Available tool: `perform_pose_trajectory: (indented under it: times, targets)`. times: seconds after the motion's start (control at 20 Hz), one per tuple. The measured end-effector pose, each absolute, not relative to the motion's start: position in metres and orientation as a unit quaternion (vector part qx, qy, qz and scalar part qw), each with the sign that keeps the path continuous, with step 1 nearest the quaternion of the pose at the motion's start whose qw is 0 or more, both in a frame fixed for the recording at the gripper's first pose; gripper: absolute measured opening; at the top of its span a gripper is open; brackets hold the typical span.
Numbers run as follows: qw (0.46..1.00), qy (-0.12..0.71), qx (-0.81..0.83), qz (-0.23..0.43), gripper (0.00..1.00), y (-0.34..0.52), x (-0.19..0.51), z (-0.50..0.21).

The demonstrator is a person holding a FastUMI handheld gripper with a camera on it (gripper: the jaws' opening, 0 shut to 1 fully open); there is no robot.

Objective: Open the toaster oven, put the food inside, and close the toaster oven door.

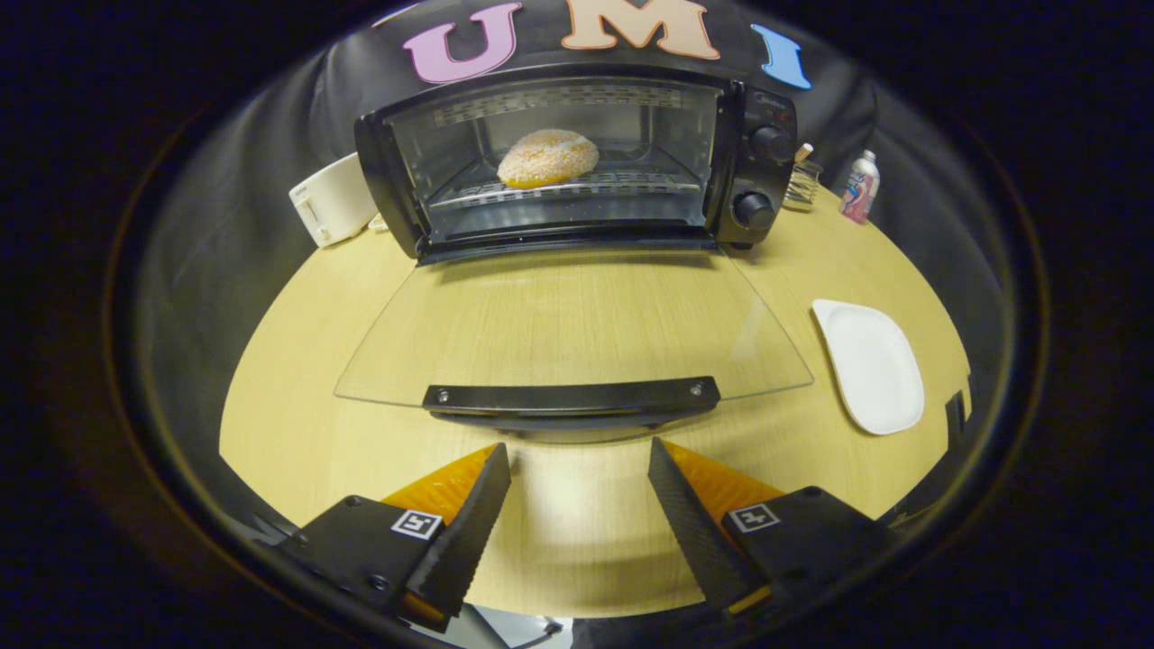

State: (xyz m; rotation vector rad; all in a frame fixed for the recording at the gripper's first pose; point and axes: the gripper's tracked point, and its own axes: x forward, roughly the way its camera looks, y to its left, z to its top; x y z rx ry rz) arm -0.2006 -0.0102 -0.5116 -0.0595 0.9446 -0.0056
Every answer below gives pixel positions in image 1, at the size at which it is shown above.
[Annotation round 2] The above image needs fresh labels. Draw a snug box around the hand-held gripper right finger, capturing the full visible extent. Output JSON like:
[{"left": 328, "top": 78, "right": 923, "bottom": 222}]
[{"left": 647, "top": 437, "right": 892, "bottom": 620}]

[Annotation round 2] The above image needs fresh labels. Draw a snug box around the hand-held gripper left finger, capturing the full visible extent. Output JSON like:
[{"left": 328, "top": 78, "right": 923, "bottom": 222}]
[{"left": 278, "top": 443, "right": 513, "bottom": 633}]

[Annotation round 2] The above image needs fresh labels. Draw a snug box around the sugared donut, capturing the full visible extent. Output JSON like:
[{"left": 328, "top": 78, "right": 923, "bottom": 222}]
[{"left": 497, "top": 129, "right": 601, "bottom": 190}]

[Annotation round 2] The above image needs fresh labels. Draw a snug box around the black toaster oven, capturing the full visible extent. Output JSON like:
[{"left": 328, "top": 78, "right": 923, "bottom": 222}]
[{"left": 334, "top": 63, "right": 816, "bottom": 433}]

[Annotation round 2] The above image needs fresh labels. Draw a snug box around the white slot toaster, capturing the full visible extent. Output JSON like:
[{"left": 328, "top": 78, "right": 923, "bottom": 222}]
[{"left": 288, "top": 151, "right": 380, "bottom": 249}]

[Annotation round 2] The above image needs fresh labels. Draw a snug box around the white square plate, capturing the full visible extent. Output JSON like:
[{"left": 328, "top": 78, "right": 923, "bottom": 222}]
[{"left": 811, "top": 298, "right": 927, "bottom": 437}]

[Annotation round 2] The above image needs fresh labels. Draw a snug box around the clear glass holder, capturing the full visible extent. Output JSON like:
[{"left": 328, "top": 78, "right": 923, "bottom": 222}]
[{"left": 781, "top": 142, "right": 823, "bottom": 214}]

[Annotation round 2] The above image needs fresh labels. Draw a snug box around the white spray bottle pink label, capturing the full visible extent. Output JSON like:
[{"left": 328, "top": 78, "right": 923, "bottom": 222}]
[{"left": 839, "top": 150, "right": 881, "bottom": 225}]

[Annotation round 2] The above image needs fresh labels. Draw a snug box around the black backdrop cloth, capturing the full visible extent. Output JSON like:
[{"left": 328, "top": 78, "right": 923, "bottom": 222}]
[{"left": 126, "top": 0, "right": 1020, "bottom": 542}]

